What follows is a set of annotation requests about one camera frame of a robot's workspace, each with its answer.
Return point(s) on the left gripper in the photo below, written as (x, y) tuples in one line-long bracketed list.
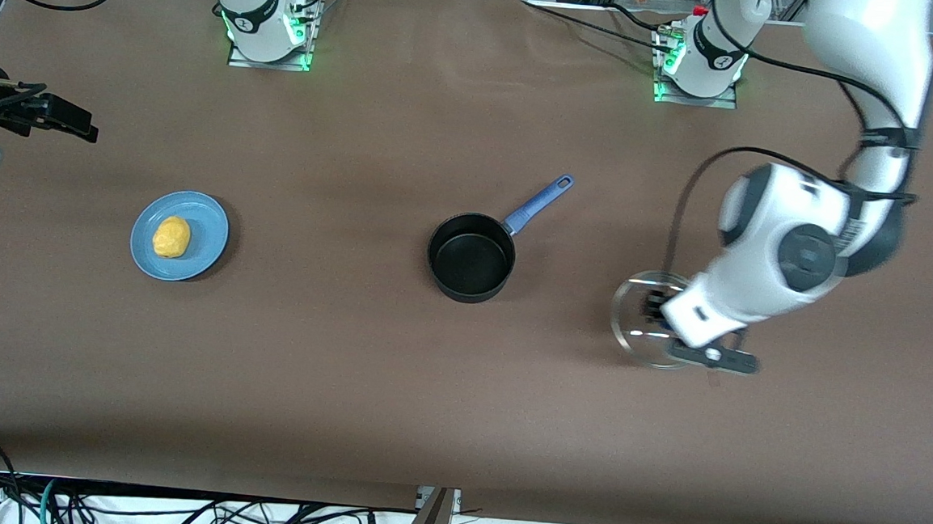
[(655, 307)]

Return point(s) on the glass lid with blue knob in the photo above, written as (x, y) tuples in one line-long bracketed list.
[(632, 337)]

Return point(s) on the yellow potato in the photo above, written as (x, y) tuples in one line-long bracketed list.
[(171, 237)]

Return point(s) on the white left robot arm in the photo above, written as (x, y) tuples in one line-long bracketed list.
[(869, 43)]

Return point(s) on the blue round plate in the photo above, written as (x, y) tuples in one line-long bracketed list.
[(206, 222)]

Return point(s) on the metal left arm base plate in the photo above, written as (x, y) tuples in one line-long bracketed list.
[(719, 102)]

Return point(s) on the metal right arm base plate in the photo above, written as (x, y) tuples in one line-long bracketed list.
[(272, 65)]

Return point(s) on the metal table bracket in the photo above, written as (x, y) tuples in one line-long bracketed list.
[(434, 523)]

